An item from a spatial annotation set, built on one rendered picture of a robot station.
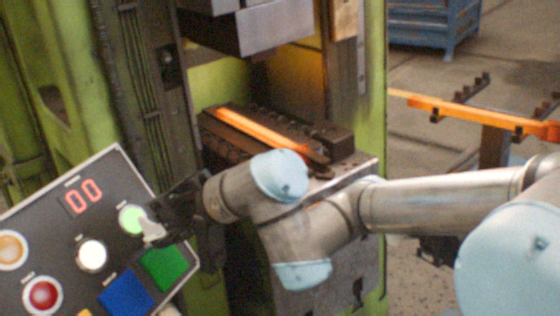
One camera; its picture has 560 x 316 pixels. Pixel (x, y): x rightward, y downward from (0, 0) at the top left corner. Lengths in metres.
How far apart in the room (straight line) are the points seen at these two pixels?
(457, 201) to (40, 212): 0.61
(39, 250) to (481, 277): 0.66
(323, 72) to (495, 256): 1.13
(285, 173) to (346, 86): 0.87
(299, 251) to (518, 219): 0.37
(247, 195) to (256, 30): 0.49
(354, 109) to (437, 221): 0.97
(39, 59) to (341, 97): 0.81
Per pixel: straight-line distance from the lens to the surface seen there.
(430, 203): 0.67
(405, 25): 4.96
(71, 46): 1.12
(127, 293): 0.94
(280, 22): 1.17
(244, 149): 1.35
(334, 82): 1.51
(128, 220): 0.97
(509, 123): 1.37
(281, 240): 0.72
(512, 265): 0.41
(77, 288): 0.91
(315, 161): 1.23
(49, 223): 0.91
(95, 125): 1.17
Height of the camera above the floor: 1.61
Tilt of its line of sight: 29 degrees down
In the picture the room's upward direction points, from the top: 6 degrees counter-clockwise
